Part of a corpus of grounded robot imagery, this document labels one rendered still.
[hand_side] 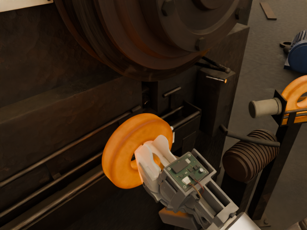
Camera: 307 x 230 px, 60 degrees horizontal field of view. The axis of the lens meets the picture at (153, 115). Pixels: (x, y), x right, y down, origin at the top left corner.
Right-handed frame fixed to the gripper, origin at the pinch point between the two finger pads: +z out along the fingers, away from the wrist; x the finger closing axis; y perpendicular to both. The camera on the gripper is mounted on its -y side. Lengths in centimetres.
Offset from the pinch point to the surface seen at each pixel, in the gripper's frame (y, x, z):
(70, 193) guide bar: -17.4, 12.2, 5.7
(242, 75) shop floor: -103, -185, 56
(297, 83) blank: -6, -61, -6
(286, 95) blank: -11, -58, -6
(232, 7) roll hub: 18.7, -26.7, 8.0
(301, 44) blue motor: -66, -217, 37
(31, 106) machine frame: -3.5, 11.9, 21.5
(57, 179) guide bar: -20.0, 12.4, 11.6
